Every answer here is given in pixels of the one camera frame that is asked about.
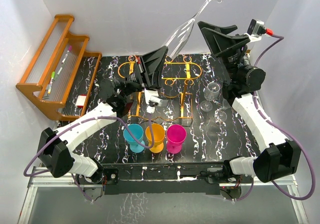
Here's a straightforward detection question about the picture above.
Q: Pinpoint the pink plastic goblet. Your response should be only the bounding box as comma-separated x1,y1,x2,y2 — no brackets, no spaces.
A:
166,124,187,154

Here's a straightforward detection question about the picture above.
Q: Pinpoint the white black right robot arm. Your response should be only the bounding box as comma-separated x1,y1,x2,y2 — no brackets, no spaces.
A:
216,33,301,183

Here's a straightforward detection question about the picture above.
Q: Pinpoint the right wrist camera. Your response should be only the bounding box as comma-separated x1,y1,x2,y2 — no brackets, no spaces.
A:
245,19,274,42

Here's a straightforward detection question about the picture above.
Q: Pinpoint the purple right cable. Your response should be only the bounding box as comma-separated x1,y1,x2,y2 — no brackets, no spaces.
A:
219,33,316,202

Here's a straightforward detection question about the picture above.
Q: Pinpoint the gold wire glass rack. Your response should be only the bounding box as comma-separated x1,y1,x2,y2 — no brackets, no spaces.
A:
117,55,203,127

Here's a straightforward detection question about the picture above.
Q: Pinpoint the orange plastic goblet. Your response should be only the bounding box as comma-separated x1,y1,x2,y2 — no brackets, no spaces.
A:
145,123,166,154

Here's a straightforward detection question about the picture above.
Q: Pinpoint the clear wine glass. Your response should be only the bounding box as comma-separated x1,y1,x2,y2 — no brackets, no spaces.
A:
214,99,231,123
164,0,223,60
200,82,221,112

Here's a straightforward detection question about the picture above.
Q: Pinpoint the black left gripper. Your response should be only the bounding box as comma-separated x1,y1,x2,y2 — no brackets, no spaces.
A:
122,45,168,99

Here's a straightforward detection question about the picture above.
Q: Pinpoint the purple capped marker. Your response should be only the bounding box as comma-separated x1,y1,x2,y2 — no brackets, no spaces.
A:
61,45,72,65

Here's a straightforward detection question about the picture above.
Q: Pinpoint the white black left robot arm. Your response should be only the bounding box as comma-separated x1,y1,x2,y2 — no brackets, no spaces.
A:
36,46,168,184

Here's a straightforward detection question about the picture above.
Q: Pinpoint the green capped marker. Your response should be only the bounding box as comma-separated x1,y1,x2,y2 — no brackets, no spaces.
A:
47,71,56,94

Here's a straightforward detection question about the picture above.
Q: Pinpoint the blue plastic goblet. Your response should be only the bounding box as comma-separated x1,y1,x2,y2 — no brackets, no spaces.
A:
122,123,146,154

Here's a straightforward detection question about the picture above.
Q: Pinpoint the small red white box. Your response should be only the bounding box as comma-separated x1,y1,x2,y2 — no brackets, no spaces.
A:
75,95,87,108

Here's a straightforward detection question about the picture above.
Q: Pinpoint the orange wooden shelf rack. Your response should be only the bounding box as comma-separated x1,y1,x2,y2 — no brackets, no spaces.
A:
16,14,102,121

